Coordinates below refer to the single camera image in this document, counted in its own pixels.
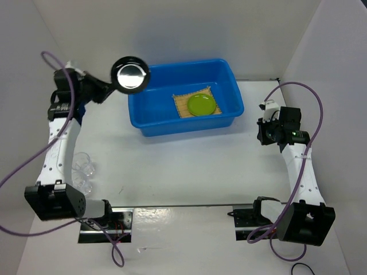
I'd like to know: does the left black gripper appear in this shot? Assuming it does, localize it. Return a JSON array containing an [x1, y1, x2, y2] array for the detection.
[[76, 70, 118, 104]]

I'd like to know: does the black round plate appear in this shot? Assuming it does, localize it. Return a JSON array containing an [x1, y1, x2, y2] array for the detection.
[[110, 56, 151, 95]]

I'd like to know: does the clear plastic cup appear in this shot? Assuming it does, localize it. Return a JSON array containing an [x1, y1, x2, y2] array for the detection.
[[72, 171, 92, 196], [72, 152, 95, 176]]

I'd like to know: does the bamboo sushi mat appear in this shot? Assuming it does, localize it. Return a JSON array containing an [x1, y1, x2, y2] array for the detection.
[[172, 86, 222, 119]]

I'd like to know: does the green round plate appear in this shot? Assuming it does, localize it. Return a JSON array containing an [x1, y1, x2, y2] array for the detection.
[[186, 93, 217, 116]]

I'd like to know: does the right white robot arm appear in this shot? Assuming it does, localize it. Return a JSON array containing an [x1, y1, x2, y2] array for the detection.
[[251, 103, 335, 246]]

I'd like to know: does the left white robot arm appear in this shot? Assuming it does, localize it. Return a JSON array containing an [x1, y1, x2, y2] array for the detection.
[[24, 68, 114, 229]]

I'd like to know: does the blue plastic bin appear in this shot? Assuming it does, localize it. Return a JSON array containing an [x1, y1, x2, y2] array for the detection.
[[128, 58, 244, 137]]

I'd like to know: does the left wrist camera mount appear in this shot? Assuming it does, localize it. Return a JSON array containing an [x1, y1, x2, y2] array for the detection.
[[65, 60, 86, 77]]

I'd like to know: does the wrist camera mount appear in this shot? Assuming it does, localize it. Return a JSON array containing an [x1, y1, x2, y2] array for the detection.
[[259, 100, 280, 123], [65, 60, 86, 77]]

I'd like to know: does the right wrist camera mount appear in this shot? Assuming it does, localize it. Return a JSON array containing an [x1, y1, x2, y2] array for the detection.
[[259, 100, 280, 123]]

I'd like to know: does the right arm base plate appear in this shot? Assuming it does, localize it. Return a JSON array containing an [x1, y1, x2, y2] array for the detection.
[[227, 205, 271, 241]]

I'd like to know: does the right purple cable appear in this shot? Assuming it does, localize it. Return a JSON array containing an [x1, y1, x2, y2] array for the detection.
[[247, 81, 324, 262]]

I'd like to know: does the black cable on floor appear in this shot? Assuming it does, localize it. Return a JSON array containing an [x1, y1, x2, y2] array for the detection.
[[291, 262, 316, 275]]

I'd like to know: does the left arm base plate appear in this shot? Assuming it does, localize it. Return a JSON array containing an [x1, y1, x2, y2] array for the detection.
[[78, 207, 134, 243]]

